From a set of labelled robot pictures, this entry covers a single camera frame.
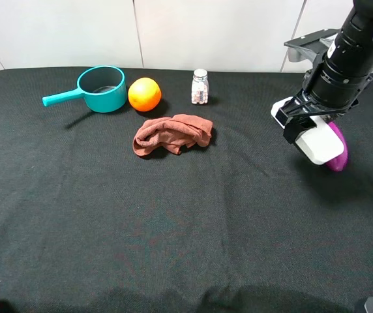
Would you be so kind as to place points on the orange fruit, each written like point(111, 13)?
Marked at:
point(144, 94)

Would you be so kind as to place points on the glass jar of candies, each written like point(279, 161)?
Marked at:
point(200, 87)

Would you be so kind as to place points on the brown crumpled cloth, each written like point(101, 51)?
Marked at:
point(172, 133)

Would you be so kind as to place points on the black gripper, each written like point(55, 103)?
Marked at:
point(340, 73)

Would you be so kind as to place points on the white rectangular box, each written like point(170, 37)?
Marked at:
point(321, 144)

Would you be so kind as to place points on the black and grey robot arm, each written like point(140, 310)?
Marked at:
point(360, 18)

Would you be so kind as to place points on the purple toy eggplant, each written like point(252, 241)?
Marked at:
point(338, 163)

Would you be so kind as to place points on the teal saucepan with handle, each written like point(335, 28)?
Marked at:
point(103, 88)

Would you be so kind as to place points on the black table cloth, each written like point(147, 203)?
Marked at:
point(245, 224)

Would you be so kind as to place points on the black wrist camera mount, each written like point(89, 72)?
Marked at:
point(307, 47)

